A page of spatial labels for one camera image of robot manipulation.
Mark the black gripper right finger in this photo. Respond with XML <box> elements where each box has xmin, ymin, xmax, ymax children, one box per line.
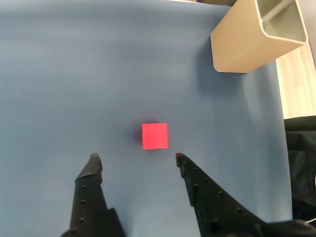
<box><xmin>175</xmin><ymin>152</ymin><xmax>271</xmax><ymax>237</ymax></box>

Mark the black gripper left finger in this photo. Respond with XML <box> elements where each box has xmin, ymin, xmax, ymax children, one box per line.
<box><xmin>60</xmin><ymin>152</ymin><xmax>127</xmax><ymax>237</ymax></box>

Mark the red cube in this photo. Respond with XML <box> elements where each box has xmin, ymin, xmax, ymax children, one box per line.
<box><xmin>142</xmin><ymin>122</ymin><xmax>169</xmax><ymax>150</ymax></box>

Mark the beige plastic box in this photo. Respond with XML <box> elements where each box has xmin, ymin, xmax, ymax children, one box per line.
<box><xmin>210</xmin><ymin>0</ymin><xmax>309</xmax><ymax>74</ymax></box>

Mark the black fabric bag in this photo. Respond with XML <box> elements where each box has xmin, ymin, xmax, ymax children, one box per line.
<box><xmin>283</xmin><ymin>117</ymin><xmax>316</xmax><ymax>223</ymax></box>

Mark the grey table mat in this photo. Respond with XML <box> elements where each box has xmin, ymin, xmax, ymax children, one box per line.
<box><xmin>0</xmin><ymin>0</ymin><xmax>295</xmax><ymax>237</ymax></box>

